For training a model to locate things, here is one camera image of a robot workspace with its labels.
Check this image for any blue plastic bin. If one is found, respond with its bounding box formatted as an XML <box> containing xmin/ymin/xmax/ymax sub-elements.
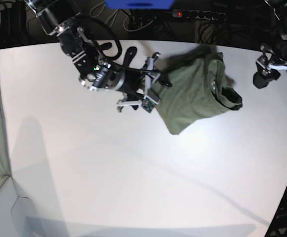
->
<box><xmin>105</xmin><ymin>0</ymin><xmax>174</xmax><ymax>9</ymax></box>

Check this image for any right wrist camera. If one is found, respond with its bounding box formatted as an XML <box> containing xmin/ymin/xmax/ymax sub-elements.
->
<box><xmin>141</xmin><ymin>94</ymin><xmax>160</xmax><ymax>113</ymax></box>

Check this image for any black power strip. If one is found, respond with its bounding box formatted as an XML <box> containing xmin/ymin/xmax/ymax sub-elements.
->
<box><xmin>171</xmin><ymin>9</ymin><xmax>227</xmax><ymax>22</ymax></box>

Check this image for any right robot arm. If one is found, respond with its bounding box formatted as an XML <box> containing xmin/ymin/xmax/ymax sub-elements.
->
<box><xmin>25</xmin><ymin>0</ymin><xmax>172</xmax><ymax>113</ymax></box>

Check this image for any green t-shirt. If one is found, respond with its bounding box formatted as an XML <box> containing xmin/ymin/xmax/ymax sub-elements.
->
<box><xmin>152</xmin><ymin>46</ymin><xmax>243</xmax><ymax>135</ymax></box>

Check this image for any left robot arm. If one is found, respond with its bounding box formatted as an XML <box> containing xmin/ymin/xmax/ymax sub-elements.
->
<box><xmin>253</xmin><ymin>0</ymin><xmax>287</xmax><ymax>89</ymax></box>

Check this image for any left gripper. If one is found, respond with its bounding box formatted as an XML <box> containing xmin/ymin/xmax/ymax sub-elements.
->
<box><xmin>253</xmin><ymin>43</ymin><xmax>287</xmax><ymax>89</ymax></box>

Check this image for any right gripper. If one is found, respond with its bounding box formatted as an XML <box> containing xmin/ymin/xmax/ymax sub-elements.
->
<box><xmin>116</xmin><ymin>53</ymin><xmax>172</xmax><ymax>113</ymax></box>

